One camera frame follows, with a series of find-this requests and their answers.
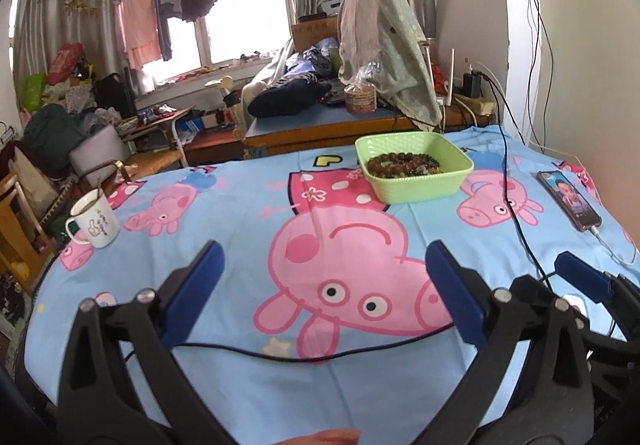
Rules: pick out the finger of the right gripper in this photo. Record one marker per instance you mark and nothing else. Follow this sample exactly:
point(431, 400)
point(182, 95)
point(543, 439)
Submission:
point(617, 294)

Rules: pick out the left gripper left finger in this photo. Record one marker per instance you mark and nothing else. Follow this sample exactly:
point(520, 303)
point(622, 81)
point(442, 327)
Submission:
point(97, 401)

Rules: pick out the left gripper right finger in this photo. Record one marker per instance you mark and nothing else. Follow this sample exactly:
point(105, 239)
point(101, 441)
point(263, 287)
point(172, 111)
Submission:
point(529, 380)

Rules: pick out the colourful bead jewelry pile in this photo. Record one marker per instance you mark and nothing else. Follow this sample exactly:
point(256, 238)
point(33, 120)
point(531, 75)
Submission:
point(424, 164)

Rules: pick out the person's left hand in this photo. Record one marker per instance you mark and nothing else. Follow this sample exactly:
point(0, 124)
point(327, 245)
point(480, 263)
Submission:
point(328, 437)

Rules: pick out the smartphone with lit screen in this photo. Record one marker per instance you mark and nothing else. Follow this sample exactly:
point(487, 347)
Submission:
point(570, 200)

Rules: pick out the white enamel mug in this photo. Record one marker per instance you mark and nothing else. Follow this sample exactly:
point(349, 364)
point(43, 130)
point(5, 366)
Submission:
point(92, 220)

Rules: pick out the wooden chair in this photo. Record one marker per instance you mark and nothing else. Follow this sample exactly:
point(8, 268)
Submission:
point(26, 250)

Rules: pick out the cartoon pig bed sheet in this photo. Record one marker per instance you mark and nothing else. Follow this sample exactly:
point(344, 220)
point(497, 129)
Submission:
point(324, 316)

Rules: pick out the green plastic basket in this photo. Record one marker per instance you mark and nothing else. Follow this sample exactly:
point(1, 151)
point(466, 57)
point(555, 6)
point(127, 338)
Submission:
point(385, 162)

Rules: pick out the grey storage box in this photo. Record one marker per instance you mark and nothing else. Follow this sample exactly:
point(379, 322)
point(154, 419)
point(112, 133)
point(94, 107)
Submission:
point(93, 158)

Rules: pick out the black power adapter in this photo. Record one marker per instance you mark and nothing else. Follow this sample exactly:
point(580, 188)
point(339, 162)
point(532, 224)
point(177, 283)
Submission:
point(472, 84)

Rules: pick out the small wooden side table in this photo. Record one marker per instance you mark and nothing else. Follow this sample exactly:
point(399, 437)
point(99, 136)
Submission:
point(168, 126)

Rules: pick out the dark green bag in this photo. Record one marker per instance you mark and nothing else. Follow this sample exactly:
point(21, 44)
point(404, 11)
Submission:
point(52, 134)

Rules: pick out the bagged snack jar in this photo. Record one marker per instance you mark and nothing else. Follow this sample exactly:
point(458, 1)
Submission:
point(361, 96)

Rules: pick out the wooden desk blue top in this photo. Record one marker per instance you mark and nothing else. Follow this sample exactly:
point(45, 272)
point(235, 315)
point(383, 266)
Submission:
point(320, 126)

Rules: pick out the dark clothes pile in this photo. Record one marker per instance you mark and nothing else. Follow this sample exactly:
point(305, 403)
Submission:
point(289, 98)

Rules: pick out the grey green draped cloth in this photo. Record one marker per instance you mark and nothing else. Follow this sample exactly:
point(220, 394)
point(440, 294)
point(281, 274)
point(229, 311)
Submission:
point(388, 33)

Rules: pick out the pink hanging garment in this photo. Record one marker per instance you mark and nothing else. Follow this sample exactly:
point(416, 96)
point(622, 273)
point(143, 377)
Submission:
point(137, 29)

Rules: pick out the grey window curtain left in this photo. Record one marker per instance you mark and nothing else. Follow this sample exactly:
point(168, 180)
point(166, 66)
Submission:
point(43, 26)

